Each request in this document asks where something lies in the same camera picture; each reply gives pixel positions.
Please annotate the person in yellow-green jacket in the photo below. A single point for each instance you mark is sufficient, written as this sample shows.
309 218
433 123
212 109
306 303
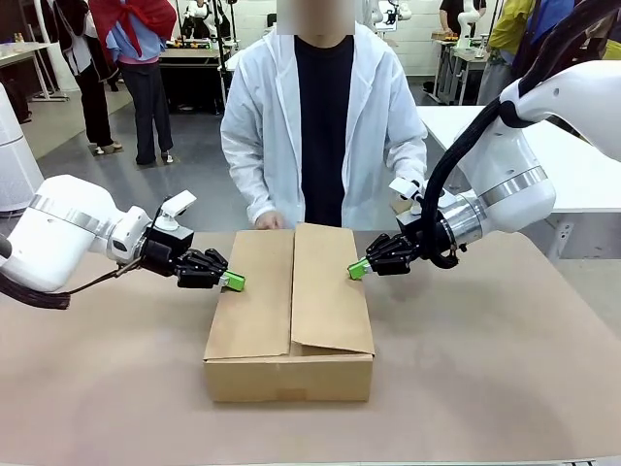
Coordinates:
507 24

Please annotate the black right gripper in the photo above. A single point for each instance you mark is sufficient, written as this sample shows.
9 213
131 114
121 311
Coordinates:
419 247

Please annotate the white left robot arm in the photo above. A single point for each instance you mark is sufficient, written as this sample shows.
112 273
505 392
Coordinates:
58 228

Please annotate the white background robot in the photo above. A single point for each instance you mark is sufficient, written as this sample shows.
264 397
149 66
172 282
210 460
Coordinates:
388 12
467 19
200 17

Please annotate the bystander in black top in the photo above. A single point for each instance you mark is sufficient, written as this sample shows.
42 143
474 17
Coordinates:
447 12

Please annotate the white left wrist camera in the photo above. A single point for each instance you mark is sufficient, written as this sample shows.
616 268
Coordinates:
179 201

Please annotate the person's right hand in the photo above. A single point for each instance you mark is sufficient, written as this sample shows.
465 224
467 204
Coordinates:
269 221

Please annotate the person with red scarf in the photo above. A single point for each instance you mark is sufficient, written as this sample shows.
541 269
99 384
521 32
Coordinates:
145 97

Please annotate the black work table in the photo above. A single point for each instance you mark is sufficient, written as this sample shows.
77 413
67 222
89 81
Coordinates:
189 58

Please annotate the person's left hand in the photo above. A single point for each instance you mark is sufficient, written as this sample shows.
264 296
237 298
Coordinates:
401 207

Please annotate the brown cardboard box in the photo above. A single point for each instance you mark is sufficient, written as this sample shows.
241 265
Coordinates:
252 301

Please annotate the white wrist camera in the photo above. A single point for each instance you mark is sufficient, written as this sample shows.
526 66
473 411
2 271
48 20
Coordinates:
179 201
402 185

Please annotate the white side table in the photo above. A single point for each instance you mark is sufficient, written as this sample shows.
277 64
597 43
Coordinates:
24 48

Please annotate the large white table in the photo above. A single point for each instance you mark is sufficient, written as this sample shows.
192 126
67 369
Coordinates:
582 184

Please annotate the person in black-white clothes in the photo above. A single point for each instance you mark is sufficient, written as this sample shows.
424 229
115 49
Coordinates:
94 97

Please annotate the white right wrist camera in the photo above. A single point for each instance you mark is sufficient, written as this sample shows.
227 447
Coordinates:
402 185

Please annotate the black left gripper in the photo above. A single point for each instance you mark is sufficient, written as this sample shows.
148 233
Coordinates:
167 247

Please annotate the person in white lab coat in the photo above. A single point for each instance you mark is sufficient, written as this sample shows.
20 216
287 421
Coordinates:
262 121

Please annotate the grey background desk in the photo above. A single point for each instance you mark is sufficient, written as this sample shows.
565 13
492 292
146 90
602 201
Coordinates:
453 73

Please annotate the person in dark blue apron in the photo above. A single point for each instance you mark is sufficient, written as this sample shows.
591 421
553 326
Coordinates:
548 34

